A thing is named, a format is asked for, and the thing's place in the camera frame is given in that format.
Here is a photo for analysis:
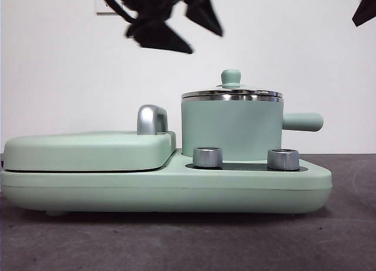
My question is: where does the glass lid mint knob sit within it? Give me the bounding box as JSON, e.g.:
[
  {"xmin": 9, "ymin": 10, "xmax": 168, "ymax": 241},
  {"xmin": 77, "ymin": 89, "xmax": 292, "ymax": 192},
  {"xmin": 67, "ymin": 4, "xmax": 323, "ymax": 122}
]
[{"xmin": 181, "ymin": 69, "xmax": 283, "ymax": 101}]

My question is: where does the mint green steamer pot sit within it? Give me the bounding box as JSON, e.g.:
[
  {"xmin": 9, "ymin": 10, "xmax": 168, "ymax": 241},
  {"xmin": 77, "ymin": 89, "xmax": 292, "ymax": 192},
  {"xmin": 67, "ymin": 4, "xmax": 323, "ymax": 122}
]
[{"xmin": 180, "ymin": 96, "xmax": 324, "ymax": 162}]

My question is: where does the silver control knob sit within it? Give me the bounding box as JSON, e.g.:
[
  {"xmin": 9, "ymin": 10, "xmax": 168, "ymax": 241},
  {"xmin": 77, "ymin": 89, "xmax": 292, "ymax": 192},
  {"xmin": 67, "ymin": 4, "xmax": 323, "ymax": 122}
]
[
  {"xmin": 192, "ymin": 146, "xmax": 223, "ymax": 168},
  {"xmin": 267, "ymin": 149, "xmax": 300, "ymax": 170}
]

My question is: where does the mint green breakfast machine base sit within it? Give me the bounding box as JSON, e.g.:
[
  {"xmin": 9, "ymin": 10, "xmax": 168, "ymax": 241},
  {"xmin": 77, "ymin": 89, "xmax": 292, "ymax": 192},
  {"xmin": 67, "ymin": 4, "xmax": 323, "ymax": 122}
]
[{"xmin": 0, "ymin": 153, "xmax": 333, "ymax": 218}]

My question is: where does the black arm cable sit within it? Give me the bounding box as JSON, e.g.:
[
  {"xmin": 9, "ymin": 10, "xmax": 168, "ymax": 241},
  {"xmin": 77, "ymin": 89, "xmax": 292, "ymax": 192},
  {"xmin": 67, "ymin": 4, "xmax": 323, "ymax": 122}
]
[{"xmin": 93, "ymin": 0, "xmax": 139, "ymax": 22}]

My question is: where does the white wall socket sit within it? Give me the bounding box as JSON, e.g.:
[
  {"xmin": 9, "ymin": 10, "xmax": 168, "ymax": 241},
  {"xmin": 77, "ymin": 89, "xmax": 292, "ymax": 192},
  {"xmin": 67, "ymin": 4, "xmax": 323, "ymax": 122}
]
[{"xmin": 95, "ymin": 0, "xmax": 120, "ymax": 16}]

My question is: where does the mint griddle cover silver handle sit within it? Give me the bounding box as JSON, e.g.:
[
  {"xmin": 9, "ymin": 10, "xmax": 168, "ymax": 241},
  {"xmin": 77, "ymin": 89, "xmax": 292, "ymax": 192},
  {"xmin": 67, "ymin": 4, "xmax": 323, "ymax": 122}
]
[{"xmin": 2, "ymin": 105, "xmax": 177, "ymax": 172}]

